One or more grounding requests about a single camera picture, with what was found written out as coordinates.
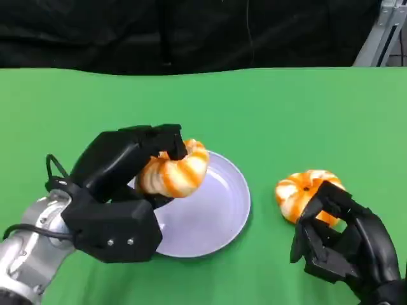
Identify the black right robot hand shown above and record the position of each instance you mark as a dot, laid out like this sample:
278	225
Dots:
372	248

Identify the black backdrop curtain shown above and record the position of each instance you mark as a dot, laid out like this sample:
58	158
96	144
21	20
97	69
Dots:
127	35

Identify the lilac plate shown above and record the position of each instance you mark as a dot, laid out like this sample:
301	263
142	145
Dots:
210	216

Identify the orange and white bread roll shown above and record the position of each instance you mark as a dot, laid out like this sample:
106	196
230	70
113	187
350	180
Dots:
178	174
295	193

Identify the green table cloth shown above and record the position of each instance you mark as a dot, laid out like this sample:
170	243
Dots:
254	111

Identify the aluminium frame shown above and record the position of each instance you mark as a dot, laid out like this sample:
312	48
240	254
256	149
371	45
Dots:
384	35

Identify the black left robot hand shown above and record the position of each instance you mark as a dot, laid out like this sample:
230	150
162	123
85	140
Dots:
108	159

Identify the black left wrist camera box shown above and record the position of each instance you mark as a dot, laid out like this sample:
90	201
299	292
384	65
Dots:
111	228

